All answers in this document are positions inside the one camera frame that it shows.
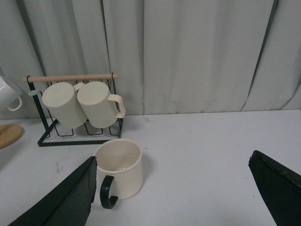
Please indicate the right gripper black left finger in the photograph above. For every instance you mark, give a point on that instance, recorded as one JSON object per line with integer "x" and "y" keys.
{"x": 68, "y": 204}

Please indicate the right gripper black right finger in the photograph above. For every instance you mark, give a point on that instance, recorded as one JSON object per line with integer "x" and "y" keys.
{"x": 280, "y": 189}

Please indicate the cream mug black handle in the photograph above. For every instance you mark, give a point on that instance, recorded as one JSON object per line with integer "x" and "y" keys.
{"x": 119, "y": 169}

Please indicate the wooden mug tree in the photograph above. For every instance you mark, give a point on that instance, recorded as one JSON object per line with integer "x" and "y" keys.
{"x": 9, "y": 133}

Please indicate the cream ribbed mug right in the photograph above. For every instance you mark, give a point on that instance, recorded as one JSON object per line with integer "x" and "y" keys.
{"x": 101, "y": 107}

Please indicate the cream ribbed mug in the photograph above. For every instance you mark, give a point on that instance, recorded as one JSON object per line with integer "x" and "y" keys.
{"x": 101, "y": 107}
{"x": 61, "y": 101}

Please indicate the cream ribbed mug left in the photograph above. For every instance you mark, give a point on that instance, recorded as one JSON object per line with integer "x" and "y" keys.
{"x": 61, "y": 101}

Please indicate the white ceramic mug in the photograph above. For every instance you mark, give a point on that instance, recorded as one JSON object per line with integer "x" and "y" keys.
{"x": 9, "y": 92}

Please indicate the grey curtain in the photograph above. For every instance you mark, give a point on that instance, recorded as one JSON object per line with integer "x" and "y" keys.
{"x": 172, "y": 56}

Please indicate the black wire mug rack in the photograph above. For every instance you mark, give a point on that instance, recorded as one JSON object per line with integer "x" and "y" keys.
{"x": 52, "y": 137}

